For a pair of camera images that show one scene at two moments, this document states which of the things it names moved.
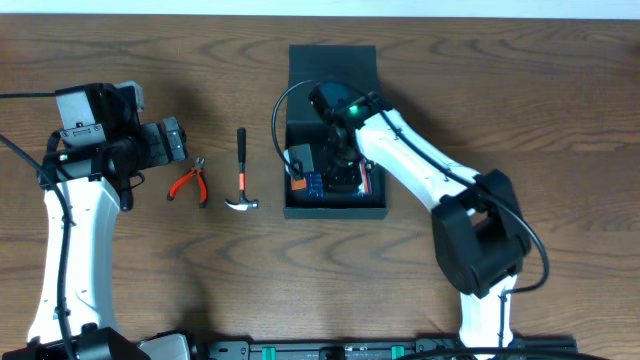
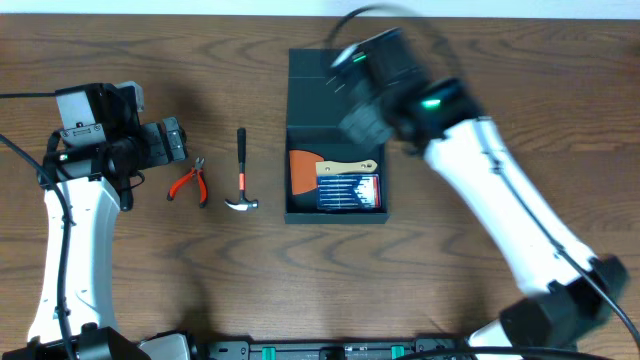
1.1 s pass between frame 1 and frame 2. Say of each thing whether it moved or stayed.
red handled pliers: stayed
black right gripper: moved
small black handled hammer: stayed
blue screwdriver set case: moved
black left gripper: stayed
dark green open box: stayed
